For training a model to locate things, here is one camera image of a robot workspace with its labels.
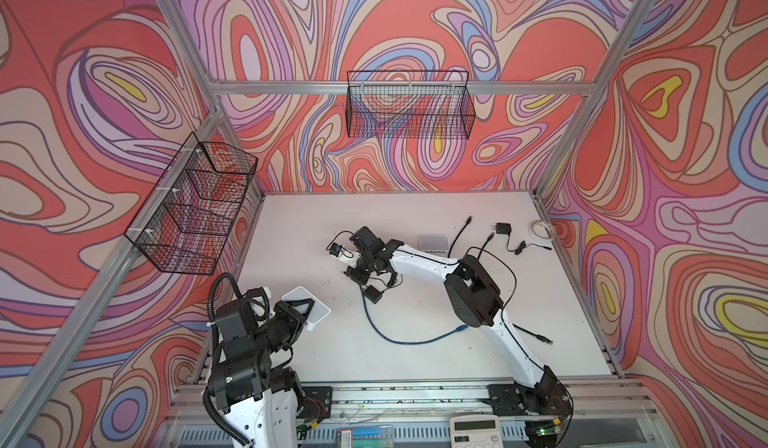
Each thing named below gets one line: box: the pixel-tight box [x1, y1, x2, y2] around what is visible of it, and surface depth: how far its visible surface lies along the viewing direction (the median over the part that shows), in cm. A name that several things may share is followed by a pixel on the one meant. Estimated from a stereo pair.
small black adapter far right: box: [491, 222, 552, 255], surface depth 109 cm
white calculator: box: [450, 414, 504, 448], surface depth 69 cm
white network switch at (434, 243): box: [419, 234, 450, 254], surface depth 106 cm
